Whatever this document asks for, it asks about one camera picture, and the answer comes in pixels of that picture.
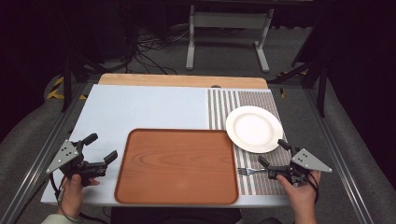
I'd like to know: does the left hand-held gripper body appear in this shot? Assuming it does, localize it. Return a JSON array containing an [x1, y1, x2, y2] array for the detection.
[[46, 139, 107, 187]]

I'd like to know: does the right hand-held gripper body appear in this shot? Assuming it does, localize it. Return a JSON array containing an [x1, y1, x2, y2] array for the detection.
[[266, 147, 333, 188]]

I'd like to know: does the silver fork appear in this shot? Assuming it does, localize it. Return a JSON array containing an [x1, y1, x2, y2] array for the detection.
[[237, 166, 268, 176]]

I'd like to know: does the person's right hand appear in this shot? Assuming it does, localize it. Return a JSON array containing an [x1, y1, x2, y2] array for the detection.
[[275, 170, 322, 217]]

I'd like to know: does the person's left hand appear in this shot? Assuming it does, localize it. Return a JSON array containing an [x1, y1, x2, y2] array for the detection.
[[56, 173, 101, 218]]

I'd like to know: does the white round plate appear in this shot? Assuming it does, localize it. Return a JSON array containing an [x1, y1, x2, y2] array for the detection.
[[225, 105, 285, 154]]

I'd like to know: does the striped woven placemat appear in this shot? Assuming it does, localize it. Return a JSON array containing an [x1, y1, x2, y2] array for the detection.
[[207, 88, 292, 197]]

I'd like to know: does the yellow and black floor tape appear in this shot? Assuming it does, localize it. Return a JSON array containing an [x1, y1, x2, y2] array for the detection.
[[46, 76, 89, 101]]

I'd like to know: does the black tripod stand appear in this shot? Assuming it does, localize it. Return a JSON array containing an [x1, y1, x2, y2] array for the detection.
[[267, 15, 332, 119], [60, 46, 108, 114]]

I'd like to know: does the brown wooden tray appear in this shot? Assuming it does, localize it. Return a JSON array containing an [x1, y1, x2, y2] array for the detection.
[[114, 128, 240, 206]]

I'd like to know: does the person's dark clothing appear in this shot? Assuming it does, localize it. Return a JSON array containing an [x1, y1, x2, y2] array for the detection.
[[110, 206, 283, 224]]

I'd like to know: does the wooden board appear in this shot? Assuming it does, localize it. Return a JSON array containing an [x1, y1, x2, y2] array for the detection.
[[97, 73, 269, 90]]

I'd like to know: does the grey metal stand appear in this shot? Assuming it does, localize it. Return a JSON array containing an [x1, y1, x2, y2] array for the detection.
[[185, 4, 275, 74]]

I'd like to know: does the aluminium rail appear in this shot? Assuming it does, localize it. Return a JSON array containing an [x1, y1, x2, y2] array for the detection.
[[0, 82, 92, 224], [303, 88, 375, 224]]

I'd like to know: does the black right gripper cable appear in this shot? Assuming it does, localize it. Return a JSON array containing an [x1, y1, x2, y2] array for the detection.
[[306, 171, 321, 205]]

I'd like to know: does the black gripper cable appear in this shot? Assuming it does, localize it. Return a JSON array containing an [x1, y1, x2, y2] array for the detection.
[[306, 171, 321, 205], [49, 172, 108, 224]]

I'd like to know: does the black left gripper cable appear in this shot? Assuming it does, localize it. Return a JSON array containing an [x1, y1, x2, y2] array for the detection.
[[49, 172, 108, 224]]

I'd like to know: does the bundle of black floor cables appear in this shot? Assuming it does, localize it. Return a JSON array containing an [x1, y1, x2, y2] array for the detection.
[[124, 26, 191, 76]]

